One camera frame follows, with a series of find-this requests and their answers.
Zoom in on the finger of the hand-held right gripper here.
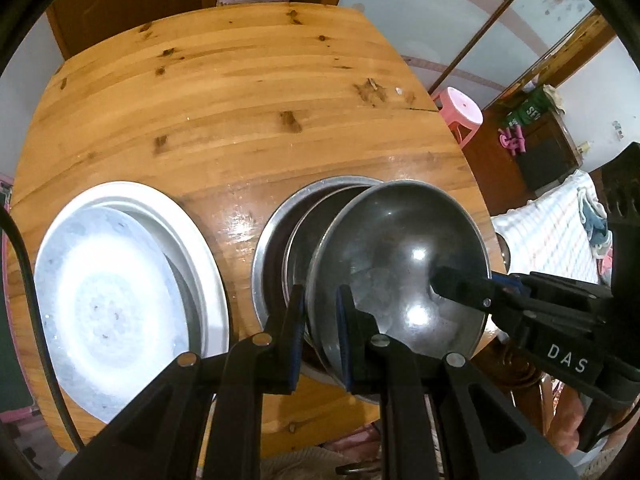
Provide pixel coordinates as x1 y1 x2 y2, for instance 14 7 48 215
491 273 532 315
431 266 494 312

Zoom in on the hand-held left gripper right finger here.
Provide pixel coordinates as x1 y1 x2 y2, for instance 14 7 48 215
336 284 581 480

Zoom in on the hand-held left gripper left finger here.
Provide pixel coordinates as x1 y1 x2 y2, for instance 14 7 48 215
57 284 307 480

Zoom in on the pink bowl steel lining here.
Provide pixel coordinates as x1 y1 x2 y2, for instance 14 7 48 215
251 175 386 403

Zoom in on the small steel bowl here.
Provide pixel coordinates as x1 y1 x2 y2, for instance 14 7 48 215
282 185 373 356

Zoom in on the large steel bowl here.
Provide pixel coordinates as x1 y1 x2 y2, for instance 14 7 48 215
305 181 492 376

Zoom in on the plain white plate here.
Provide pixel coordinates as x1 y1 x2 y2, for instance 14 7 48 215
34 181 231 426

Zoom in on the white plate blue flower pattern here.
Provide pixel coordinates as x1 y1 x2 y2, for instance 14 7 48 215
35 206 193 423

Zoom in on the person's right hand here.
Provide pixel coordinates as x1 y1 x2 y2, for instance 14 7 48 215
549 380 587 456

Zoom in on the white checkered blanket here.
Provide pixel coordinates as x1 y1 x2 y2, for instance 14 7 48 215
492 170 608 286

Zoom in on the blue white cloth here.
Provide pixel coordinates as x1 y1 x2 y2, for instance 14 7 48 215
577 187 613 261

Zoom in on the beige knitted cloth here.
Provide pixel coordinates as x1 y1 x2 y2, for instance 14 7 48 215
260 442 386 480

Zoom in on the dark wooden cabinet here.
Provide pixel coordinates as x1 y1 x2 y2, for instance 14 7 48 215
462 110 583 216

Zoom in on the pink toy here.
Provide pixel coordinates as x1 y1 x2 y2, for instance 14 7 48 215
496 126 528 156

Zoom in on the pink plastic stool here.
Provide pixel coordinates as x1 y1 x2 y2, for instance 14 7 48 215
431 86 484 148

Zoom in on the green packet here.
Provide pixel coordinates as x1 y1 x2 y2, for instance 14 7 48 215
502 85 551 128

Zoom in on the dark green board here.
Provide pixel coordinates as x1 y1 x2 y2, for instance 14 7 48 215
0 195 36 411

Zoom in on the black cable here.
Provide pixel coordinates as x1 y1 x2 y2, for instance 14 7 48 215
0 207 86 453

